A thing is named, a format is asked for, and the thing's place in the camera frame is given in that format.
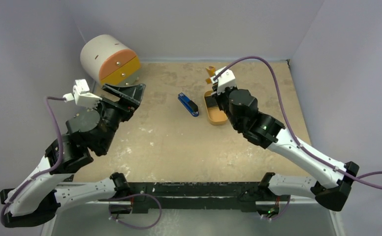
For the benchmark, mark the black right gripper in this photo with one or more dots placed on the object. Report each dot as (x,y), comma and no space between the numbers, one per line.
(219,100)

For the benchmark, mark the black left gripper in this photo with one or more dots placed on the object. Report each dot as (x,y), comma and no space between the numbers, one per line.
(131,96)

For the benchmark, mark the orange leather card holder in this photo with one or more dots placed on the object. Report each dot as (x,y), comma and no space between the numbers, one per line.
(211,73)

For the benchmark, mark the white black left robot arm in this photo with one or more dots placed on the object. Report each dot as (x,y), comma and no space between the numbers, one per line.
(39,197)

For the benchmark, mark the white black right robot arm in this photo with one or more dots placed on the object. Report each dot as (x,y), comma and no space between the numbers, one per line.
(329,181)

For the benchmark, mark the black credit card stack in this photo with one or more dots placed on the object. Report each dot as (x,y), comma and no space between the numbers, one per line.
(210,102)

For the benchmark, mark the orange oval tray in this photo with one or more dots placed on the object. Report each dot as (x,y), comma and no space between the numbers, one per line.
(215,115)

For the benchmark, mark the white round mini drawer chest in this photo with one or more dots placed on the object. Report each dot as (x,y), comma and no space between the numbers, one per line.
(109,61)

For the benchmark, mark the blue black stapler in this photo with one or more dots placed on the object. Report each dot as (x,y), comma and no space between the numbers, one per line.
(191,107)

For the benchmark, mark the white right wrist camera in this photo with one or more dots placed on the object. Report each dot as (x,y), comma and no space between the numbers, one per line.
(225,80)

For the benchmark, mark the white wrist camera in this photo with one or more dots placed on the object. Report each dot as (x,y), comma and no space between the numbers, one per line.
(81,95)
(225,80)

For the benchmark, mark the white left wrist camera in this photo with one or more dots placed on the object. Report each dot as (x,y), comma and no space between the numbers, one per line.
(81,95)

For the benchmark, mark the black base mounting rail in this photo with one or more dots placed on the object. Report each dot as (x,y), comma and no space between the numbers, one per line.
(243,196)

